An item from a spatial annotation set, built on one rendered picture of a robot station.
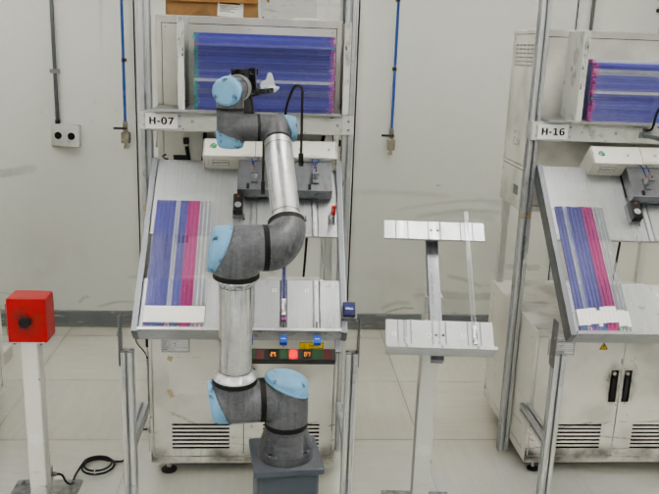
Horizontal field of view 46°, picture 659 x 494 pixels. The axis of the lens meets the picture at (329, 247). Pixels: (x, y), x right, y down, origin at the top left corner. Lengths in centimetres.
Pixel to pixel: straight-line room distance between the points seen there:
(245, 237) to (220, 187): 101
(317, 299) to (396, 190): 194
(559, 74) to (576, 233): 66
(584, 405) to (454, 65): 208
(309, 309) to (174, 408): 73
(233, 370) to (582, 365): 158
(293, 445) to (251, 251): 55
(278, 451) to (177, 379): 95
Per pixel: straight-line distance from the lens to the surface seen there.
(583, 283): 285
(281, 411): 206
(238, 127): 213
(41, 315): 278
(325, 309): 261
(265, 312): 259
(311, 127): 289
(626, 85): 312
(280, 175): 202
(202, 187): 288
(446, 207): 454
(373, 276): 458
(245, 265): 188
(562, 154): 326
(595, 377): 320
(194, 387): 299
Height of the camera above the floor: 162
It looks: 14 degrees down
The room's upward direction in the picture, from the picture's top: 2 degrees clockwise
